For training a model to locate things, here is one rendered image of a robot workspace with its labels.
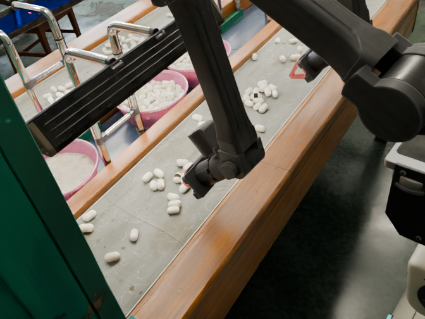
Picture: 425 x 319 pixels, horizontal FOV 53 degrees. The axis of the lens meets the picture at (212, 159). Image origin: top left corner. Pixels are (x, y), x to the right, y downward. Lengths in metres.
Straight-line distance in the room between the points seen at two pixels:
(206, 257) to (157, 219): 0.19
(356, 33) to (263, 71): 1.06
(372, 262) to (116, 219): 1.14
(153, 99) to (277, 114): 0.44
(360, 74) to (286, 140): 0.72
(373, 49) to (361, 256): 1.45
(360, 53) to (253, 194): 0.61
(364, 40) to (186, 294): 0.61
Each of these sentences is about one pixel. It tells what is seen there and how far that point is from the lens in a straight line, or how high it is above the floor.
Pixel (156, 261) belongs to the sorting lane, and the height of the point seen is 0.74.
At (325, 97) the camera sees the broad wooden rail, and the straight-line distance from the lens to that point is 1.39.
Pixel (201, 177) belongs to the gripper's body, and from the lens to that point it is 0.95.
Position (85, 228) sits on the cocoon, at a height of 0.76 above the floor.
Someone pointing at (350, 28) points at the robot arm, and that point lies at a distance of 0.55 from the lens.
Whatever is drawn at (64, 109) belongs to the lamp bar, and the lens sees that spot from 0.90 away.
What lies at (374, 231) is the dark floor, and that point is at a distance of 2.01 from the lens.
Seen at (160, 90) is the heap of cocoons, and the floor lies 0.74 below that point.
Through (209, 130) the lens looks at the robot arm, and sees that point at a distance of 0.87.
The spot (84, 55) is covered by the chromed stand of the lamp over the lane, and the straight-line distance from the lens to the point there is 1.03.
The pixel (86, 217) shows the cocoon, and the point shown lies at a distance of 1.14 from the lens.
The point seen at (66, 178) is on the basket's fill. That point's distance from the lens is 1.31.
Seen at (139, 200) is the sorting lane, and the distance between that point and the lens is 1.16.
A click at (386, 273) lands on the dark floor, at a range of 1.89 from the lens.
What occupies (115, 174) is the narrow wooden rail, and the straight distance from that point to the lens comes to 1.22.
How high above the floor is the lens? 1.54
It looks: 41 degrees down
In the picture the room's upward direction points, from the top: 9 degrees counter-clockwise
